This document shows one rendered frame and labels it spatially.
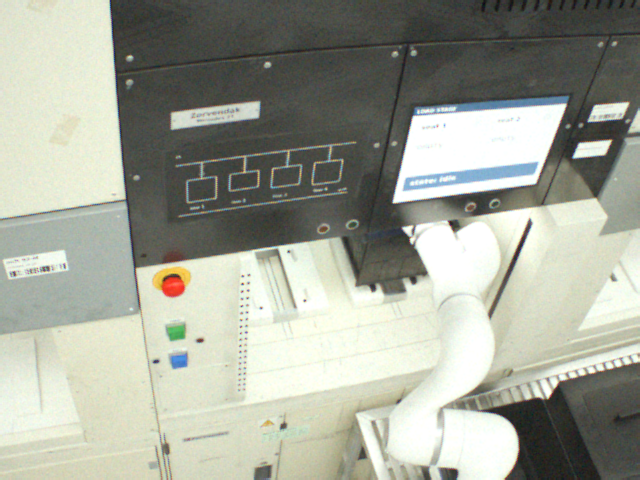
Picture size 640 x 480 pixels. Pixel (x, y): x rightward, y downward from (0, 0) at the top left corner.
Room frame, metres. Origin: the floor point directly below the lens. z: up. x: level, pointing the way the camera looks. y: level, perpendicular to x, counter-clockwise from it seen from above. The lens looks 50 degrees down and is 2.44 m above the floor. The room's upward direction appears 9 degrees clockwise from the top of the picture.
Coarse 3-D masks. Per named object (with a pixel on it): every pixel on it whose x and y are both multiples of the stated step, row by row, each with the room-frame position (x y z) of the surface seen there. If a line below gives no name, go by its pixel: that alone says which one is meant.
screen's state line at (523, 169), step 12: (480, 168) 0.99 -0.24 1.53; (492, 168) 1.00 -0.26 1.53; (504, 168) 1.01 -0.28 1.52; (516, 168) 1.02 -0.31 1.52; (528, 168) 1.03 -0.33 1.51; (408, 180) 0.94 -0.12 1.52; (420, 180) 0.95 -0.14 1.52; (432, 180) 0.96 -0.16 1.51; (444, 180) 0.97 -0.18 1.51; (456, 180) 0.98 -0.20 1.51; (468, 180) 0.99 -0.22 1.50; (480, 180) 1.00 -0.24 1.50
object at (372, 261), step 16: (352, 240) 1.22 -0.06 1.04; (368, 240) 1.15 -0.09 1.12; (384, 240) 1.17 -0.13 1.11; (400, 240) 1.18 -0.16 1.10; (352, 256) 1.20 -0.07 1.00; (368, 256) 1.16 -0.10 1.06; (384, 256) 1.18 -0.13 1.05; (400, 256) 1.19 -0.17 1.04; (416, 256) 1.21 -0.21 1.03; (368, 272) 1.17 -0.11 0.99; (384, 272) 1.18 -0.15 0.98; (400, 272) 1.20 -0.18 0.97; (416, 272) 1.22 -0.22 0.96
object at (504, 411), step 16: (528, 400) 0.92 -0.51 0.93; (512, 416) 0.92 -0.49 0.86; (528, 416) 0.93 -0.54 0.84; (544, 416) 0.90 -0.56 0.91; (528, 432) 0.91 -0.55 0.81; (544, 432) 0.87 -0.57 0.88; (528, 448) 0.88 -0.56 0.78; (544, 448) 0.85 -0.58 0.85; (560, 448) 0.81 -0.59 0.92; (528, 464) 0.83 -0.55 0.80; (544, 464) 0.82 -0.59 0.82; (560, 464) 0.79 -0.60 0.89
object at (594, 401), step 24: (576, 384) 1.03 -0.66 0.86; (600, 384) 1.04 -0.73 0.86; (624, 384) 1.05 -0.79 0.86; (552, 408) 1.00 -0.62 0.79; (576, 408) 0.96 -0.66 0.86; (600, 408) 0.97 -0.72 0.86; (624, 408) 0.98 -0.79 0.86; (576, 432) 0.90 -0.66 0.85; (600, 432) 0.90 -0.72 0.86; (624, 432) 0.91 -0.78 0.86; (576, 456) 0.86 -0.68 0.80; (600, 456) 0.84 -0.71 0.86; (624, 456) 0.85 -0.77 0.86
